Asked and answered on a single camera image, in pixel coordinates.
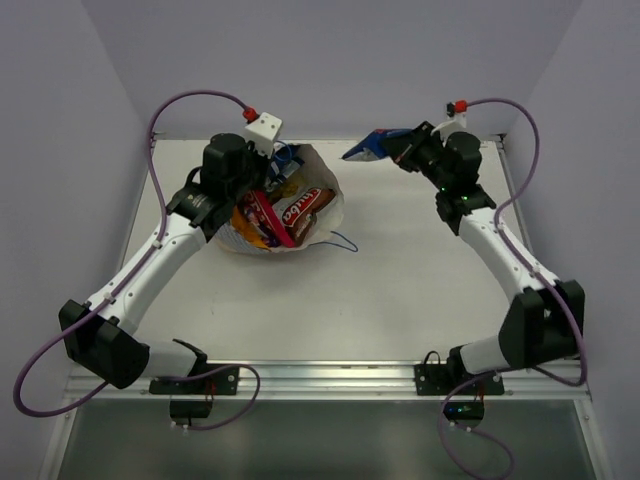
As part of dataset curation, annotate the orange snack packet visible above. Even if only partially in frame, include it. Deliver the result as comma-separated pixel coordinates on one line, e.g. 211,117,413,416
231,207,270,249

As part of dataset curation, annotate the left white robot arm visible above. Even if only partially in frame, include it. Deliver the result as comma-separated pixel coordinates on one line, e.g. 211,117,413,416
59,133,269,393

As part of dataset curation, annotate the blue white snack bag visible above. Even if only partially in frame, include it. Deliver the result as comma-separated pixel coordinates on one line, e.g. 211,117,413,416
265,144,305,192

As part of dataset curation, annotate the dark blue chip bag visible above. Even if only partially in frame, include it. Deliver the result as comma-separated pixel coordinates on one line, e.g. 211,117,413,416
341,128,413,163

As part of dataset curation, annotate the right black base bracket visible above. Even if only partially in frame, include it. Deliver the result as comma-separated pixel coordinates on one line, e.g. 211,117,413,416
414,350,505,427

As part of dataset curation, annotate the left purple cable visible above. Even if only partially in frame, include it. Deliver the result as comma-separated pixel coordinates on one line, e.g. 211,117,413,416
12,89,261,432

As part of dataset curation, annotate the blue patterned paper bag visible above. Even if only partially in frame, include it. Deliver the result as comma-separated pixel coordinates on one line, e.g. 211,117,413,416
214,144,344,255

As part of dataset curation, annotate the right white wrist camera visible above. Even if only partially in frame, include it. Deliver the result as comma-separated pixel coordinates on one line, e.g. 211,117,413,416
431,100,468,141

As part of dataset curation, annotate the black base bracket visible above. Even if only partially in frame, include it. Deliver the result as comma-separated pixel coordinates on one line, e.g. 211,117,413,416
414,350,505,427
149,364,239,425

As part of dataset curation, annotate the brown cassava chips bag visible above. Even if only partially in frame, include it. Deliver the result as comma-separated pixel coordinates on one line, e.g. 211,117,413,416
272,187,336,247

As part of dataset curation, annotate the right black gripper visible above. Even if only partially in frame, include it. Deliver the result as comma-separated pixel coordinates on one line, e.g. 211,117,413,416
379,121,452,193

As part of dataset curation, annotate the pink Real snack packet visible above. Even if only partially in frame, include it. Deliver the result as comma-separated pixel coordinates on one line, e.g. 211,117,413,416
244,190,295,248

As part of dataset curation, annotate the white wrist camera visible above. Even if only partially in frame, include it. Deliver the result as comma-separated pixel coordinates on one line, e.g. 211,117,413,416
431,100,468,141
242,112,283,158

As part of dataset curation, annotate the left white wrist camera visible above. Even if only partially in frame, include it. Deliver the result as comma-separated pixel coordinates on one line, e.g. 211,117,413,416
242,112,283,158

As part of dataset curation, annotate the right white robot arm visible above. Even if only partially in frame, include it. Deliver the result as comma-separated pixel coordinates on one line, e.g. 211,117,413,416
380,122,585,393

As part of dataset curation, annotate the left black base bracket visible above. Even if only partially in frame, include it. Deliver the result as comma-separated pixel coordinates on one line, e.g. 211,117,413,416
149,364,239,425

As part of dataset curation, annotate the aluminium mounting rail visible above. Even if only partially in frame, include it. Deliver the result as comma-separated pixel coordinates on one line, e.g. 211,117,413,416
63,360,591,401

